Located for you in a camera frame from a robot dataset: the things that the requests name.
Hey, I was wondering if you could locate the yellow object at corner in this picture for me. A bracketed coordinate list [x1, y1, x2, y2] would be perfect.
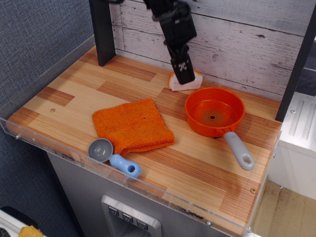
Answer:
[18, 226, 44, 237]

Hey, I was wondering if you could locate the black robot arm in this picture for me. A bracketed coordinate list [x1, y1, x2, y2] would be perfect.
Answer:
[89, 0, 197, 85]

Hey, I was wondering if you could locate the grey toy fridge cabinet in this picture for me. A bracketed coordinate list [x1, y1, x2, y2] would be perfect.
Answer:
[48, 154, 225, 237]

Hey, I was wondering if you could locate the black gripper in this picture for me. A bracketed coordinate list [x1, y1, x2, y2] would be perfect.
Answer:
[152, 9, 197, 85]

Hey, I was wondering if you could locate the orange toy pan grey handle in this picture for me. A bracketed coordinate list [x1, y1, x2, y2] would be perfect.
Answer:
[184, 87, 255, 171]

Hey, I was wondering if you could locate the dark grey post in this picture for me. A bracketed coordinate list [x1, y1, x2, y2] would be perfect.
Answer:
[275, 6, 316, 122]
[89, 0, 116, 66]

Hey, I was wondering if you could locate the white grooved board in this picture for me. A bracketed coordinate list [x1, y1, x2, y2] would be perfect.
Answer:
[280, 92, 316, 152]

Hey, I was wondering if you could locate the toy bread slice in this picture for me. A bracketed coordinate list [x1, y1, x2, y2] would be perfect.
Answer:
[168, 70, 203, 91]

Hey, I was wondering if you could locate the silver dispenser panel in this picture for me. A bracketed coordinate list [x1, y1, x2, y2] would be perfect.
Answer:
[101, 195, 162, 237]

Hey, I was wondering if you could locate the right dark grey post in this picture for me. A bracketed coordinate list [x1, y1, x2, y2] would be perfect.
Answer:
[275, 6, 316, 122]

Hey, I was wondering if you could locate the grey scoop blue handle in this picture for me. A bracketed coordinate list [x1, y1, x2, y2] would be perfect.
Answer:
[87, 138, 141, 180]

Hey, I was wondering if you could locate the clear acrylic guard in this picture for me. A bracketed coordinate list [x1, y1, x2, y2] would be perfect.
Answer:
[0, 29, 285, 237]

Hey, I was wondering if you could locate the orange knitted cloth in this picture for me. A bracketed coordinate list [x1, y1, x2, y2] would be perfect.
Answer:
[92, 98, 175, 156]

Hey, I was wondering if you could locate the left dark grey post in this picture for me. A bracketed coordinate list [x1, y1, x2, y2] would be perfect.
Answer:
[89, 0, 116, 66]

